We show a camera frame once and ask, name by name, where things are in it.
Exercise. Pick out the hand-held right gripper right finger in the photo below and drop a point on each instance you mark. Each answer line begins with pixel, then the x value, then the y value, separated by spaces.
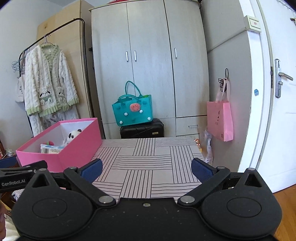
pixel 201 170

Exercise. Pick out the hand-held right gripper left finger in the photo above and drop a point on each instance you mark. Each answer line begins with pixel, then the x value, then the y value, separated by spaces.
pixel 92 170

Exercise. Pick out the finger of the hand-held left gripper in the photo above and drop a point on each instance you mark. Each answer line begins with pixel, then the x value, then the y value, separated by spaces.
pixel 7 162
pixel 34 165

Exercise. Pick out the blue print tissue pack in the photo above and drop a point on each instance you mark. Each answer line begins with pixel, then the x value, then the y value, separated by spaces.
pixel 50 150

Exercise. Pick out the pink cardboard box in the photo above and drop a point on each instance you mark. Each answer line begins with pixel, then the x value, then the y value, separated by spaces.
pixel 78 148

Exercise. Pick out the pink strawberry plush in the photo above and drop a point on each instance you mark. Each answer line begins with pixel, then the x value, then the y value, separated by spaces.
pixel 49 143

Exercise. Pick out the white brown-eared plush toy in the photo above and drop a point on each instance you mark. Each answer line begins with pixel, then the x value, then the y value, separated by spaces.
pixel 72 135

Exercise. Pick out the person's right hand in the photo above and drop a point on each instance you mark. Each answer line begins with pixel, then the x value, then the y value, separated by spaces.
pixel 2 217

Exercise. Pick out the white plastic bag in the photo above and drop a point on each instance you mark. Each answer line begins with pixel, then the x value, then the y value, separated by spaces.
pixel 208 148

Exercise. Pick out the striped bed sheet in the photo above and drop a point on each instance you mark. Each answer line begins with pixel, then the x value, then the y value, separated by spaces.
pixel 150 166

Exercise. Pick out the pink paper bag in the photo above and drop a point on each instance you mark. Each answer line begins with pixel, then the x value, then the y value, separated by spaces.
pixel 219 120

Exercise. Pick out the black suitcase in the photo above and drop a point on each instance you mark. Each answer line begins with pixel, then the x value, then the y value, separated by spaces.
pixel 141 132

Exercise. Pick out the teal felt handbag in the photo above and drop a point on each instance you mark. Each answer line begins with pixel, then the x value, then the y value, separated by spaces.
pixel 129 115

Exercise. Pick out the white canvas tote bag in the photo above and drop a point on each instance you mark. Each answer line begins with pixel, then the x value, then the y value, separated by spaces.
pixel 20 91

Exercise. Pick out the white door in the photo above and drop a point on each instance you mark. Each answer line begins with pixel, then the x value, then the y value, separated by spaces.
pixel 277 139

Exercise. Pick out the white fleece robe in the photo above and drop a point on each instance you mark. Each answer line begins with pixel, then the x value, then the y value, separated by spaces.
pixel 46 81

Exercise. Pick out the black clothes rack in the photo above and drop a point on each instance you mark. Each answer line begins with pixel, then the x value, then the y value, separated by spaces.
pixel 87 69

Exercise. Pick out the grey three-door wardrobe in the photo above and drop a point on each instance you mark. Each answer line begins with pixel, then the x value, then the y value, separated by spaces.
pixel 150 81

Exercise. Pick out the light wooden cabinet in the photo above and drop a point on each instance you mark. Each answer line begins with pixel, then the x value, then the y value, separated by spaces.
pixel 74 58

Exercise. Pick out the wall light switch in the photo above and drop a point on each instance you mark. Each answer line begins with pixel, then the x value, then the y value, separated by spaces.
pixel 253 23

